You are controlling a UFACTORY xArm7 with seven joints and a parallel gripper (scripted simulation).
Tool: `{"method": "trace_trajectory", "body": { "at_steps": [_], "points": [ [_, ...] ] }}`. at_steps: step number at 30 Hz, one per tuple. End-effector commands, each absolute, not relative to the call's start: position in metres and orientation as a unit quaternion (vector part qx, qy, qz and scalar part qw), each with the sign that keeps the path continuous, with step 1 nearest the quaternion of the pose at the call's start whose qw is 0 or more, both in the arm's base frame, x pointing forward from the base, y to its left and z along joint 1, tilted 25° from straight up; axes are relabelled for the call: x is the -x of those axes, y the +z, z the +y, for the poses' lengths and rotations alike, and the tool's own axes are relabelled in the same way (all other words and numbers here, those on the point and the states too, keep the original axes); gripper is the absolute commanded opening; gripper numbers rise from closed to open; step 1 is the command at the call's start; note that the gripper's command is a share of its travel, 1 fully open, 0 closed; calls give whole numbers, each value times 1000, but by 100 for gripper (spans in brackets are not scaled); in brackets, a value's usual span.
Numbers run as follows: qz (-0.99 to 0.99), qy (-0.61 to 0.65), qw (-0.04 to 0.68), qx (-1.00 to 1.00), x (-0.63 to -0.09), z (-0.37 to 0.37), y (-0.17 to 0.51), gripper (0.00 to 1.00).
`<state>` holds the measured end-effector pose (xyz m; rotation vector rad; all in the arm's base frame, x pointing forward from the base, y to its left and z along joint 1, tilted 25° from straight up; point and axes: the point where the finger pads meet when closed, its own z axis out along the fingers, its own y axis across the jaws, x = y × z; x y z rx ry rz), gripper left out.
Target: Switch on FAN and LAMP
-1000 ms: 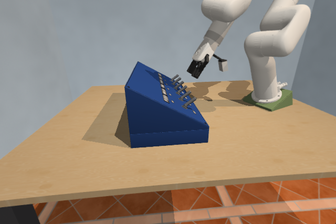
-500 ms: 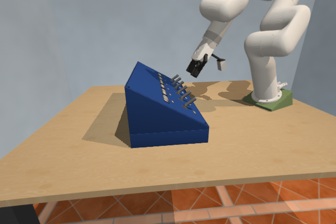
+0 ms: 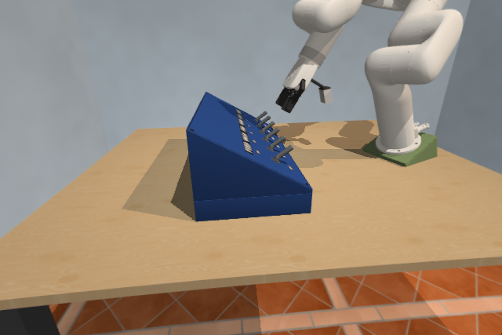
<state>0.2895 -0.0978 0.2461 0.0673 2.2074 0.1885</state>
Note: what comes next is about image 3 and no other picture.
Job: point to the blue switch panel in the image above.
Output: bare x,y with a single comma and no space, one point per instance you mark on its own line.
239,166

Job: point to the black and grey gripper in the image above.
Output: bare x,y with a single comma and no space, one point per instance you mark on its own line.
296,82

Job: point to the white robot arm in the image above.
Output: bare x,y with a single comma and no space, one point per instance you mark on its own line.
401,62

